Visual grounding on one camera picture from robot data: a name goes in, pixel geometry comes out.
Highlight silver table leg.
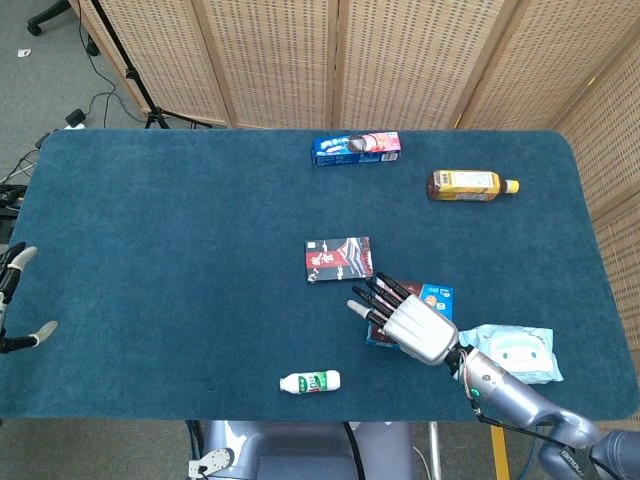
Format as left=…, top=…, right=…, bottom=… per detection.
left=428, top=421, right=444, bottom=480

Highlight light blue wet wipes pack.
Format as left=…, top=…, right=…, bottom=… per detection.
left=458, top=323, right=565, bottom=386

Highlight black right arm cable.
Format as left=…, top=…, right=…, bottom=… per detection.
left=469, top=394, right=569, bottom=447

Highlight black and red flat box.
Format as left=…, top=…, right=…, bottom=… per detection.
left=304, top=236, right=375, bottom=285

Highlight black office chair base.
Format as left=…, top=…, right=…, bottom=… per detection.
left=27, top=0, right=72, bottom=36

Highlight black floor cable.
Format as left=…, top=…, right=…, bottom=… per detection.
left=77, top=0, right=147, bottom=127

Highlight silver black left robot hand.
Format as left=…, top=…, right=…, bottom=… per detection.
left=0, top=242, right=59, bottom=355

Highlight tea bottle with yellow label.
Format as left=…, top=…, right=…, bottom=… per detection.
left=426, top=169, right=521, bottom=203

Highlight dark blue table mat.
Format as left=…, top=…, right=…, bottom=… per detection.
left=0, top=128, right=632, bottom=422

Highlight blue chocolate chip cookie box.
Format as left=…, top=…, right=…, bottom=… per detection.
left=364, top=279, right=455, bottom=350

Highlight long blue sandwich cookie box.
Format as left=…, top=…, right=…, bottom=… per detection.
left=311, top=131, right=403, bottom=168

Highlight black equipment with cables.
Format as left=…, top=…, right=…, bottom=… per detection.
left=0, top=183, right=27, bottom=244

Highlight white milk drink bottle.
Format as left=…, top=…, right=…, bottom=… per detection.
left=278, top=369, right=342, bottom=395

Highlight grey robot torso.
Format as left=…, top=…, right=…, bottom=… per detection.
left=187, top=420, right=416, bottom=480

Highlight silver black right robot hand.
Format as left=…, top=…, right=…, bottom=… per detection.
left=347, top=271, right=460, bottom=367

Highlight woven wicker folding screen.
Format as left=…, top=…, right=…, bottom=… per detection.
left=69, top=0, right=640, bottom=480

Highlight black tripod stand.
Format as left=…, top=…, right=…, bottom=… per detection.
left=89, top=0, right=214, bottom=130

